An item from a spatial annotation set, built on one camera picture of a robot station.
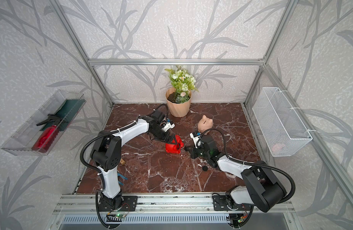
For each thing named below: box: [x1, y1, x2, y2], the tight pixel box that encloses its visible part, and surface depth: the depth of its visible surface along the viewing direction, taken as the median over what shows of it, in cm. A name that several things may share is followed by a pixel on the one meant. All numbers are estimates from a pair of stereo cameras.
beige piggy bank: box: [197, 115, 214, 136], surface depth 99 cm
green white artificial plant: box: [164, 65, 200, 104], surface depth 98 cm
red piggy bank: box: [165, 134, 185, 154], surface depth 89 cm
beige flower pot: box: [165, 87, 192, 118], surface depth 105 cm
